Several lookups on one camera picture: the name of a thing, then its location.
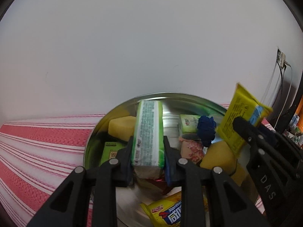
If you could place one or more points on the blue cloth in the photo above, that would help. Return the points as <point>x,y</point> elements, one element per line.
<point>206,130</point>

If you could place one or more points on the yellow sponge green backing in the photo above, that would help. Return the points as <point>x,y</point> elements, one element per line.
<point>122,128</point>

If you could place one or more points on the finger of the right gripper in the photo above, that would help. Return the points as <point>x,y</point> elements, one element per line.
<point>265,129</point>
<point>249,133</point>

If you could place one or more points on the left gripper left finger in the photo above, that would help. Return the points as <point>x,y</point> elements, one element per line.
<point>69,203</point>

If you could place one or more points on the large green tissue pack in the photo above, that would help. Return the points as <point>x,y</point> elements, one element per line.
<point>188,123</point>

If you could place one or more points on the small green tissue pack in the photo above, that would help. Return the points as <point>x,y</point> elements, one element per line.
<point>148,153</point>

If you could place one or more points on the orange yellow snack packet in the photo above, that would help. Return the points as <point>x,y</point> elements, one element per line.
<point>110,151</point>

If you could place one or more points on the cluttered items on shelf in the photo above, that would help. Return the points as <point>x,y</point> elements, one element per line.
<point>294,132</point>

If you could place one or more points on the round metal cookie tin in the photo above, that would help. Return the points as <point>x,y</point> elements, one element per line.
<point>173,105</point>

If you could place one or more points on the pink blossom snack packet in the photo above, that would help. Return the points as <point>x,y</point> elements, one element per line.
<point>191,150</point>

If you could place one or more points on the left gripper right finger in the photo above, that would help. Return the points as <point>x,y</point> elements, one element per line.
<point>209,197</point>

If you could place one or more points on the pink striped bed cover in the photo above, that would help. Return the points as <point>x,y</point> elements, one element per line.
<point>38,154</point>

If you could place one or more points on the wall power outlet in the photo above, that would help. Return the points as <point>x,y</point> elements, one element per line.
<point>281,59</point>

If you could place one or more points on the red snack packet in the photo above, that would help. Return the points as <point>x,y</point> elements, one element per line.
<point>159,185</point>

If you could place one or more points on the yellow blue cracker packet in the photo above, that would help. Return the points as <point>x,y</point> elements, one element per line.
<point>164,212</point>

